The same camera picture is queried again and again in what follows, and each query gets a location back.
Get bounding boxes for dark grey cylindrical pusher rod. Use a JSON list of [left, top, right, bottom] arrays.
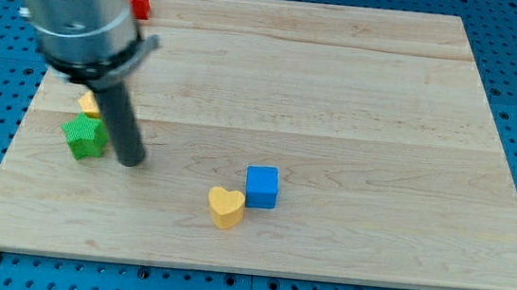
[[94, 82, 146, 167]]

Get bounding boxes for blue cube block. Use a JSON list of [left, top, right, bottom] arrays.
[[245, 165, 279, 209]]

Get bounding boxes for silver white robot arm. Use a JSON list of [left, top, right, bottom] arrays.
[[20, 0, 160, 167]]

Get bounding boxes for green star block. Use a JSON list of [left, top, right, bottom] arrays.
[[61, 113, 108, 160]]

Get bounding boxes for yellow block behind rod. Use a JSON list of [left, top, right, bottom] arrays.
[[78, 91, 101, 119]]

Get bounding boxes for red block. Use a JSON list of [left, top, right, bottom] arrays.
[[129, 0, 151, 20]]

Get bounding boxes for yellow heart block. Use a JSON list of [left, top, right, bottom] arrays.
[[207, 187, 246, 229]]

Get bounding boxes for light wooden board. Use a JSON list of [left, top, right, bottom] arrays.
[[0, 0, 517, 290]]

